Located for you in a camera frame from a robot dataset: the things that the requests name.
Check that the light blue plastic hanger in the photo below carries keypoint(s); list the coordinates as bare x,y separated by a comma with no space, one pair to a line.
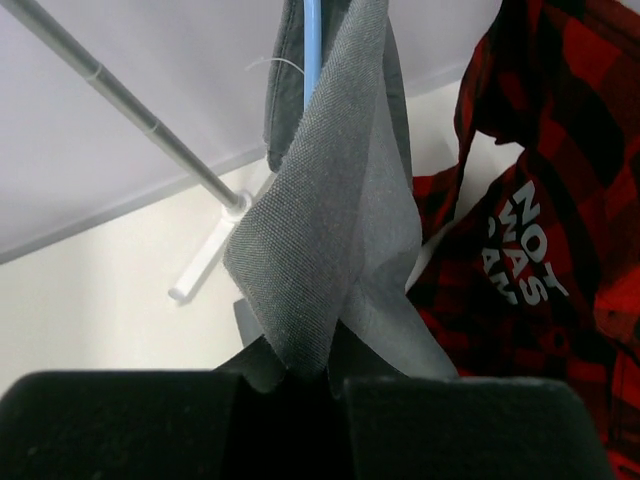
312,46

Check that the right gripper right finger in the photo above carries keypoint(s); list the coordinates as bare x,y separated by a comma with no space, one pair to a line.
396,427

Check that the metal clothes rack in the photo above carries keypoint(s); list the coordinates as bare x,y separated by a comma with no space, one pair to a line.
234,204

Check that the red black plaid shirt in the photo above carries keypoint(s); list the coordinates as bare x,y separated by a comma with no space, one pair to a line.
537,269

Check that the grey button shirt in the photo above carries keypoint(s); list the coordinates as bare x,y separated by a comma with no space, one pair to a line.
336,236

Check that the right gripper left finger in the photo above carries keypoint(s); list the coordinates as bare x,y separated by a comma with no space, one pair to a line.
137,424

